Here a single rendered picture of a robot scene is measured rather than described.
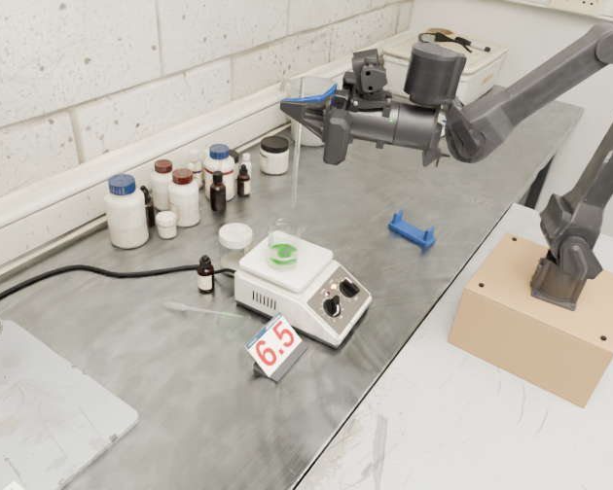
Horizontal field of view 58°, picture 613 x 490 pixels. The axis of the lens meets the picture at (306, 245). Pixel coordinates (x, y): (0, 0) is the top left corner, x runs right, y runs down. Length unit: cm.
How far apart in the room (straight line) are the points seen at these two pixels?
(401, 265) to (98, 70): 67
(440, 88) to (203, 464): 55
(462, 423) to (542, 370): 15
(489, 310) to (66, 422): 61
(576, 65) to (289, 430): 58
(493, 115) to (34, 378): 71
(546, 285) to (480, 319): 11
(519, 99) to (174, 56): 75
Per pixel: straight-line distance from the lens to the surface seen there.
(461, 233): 121
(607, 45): 75
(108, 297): 99
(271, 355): 85
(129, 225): 107
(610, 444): 91
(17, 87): 105
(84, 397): 84
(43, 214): 109
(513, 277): 93
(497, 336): 90
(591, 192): 82
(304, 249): 93
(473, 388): 89
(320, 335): 88
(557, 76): 75
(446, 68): 72
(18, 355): 92
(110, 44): 114
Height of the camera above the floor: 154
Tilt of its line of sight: 36 degrees down
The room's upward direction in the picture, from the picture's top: 5 degrees clockwise
